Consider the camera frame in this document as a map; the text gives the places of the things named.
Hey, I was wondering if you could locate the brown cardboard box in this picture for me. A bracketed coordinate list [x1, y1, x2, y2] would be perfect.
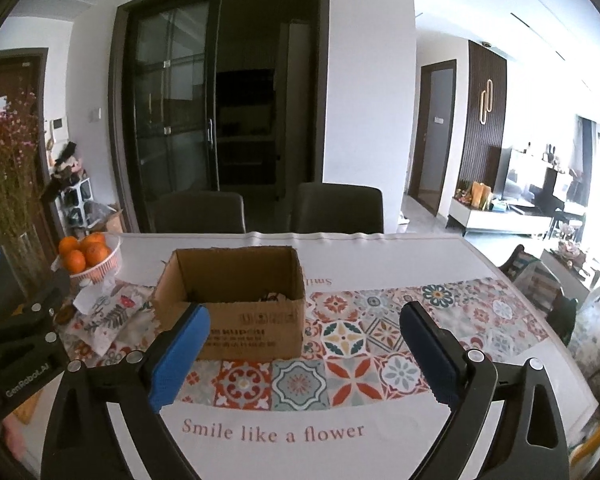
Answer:
[151, 246, 307, 362]

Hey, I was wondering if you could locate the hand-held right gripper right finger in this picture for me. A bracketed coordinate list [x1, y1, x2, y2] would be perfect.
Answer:
[399, 301, 571, 480]

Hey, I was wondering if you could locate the white tv cabinet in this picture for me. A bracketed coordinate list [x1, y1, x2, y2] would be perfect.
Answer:
[450, 195, 553, 238]

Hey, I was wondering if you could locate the dried flower bunch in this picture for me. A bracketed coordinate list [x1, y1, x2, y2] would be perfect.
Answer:
[0, 87, 48, 241]

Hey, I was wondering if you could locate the yellow woven basket box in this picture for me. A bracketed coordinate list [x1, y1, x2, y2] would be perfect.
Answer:
[10, 387, 46, 426]

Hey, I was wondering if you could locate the dark sliding glass door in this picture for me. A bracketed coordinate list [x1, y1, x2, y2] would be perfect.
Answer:
[109, 0, 331, 233]

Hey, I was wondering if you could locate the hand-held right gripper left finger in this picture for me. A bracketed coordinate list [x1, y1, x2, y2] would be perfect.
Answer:
[40, 302, 212, 480]

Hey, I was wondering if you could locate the striped chair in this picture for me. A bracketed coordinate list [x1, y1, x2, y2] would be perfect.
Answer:
[500, 245, 576, 321]

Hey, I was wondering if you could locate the white cluttered shelf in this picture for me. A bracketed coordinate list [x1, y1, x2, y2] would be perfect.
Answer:
[50, 142, 93, 231]

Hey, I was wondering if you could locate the glass vase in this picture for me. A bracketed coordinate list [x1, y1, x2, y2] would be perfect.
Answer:
[0, 227, 56, 306]

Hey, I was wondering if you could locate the dark brown room door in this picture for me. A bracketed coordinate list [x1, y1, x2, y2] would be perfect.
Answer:
[407, 60, 457, 216]

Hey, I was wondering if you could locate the dark slatted wall panel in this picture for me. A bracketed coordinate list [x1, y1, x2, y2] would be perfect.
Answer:
[460, 41, 508, 196]

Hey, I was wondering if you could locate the yellow white toy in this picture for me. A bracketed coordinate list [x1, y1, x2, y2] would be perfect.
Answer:
[570, 410, 600, 471]

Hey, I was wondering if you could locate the pink cloth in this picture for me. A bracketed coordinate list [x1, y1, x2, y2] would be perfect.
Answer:
[0, 420, 36, 461]

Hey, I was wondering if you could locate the gold wall ornament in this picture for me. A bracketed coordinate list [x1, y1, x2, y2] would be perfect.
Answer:
[480, 80, 494, 126]

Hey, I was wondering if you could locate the floral tissue pouch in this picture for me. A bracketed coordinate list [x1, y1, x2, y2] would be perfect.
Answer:
[60, 280, 156, 356]

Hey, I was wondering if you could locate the television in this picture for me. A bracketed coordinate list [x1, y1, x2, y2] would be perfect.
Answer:
[502, 147, 563, 211]

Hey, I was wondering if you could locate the brown wooden door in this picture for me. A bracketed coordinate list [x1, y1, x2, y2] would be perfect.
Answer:
[0, 49, 51, 241]

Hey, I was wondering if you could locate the white patterned tablecloth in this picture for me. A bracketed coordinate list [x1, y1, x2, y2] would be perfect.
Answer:
[55, 231, 600, 480]

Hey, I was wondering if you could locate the white fruit bowl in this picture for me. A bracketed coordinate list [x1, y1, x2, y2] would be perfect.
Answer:
[55, 232, 123, 283]

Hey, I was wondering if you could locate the dark dining chair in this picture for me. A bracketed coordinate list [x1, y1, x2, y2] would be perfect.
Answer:
[291, 182, 384, 234]
[152, 191, 246, 234]

